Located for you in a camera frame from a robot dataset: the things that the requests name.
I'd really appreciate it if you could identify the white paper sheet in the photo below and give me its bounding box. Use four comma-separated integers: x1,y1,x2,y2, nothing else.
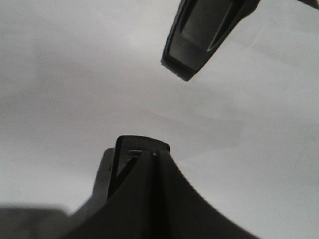
0,0,319,239

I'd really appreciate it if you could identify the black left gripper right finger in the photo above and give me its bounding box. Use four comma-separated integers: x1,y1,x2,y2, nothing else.
155,151,256,239

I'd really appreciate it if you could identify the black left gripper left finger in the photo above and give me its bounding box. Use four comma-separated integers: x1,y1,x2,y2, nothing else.
64,151,154,239

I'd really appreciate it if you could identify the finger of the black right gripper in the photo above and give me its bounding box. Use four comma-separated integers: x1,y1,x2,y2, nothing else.
161,0,259,81

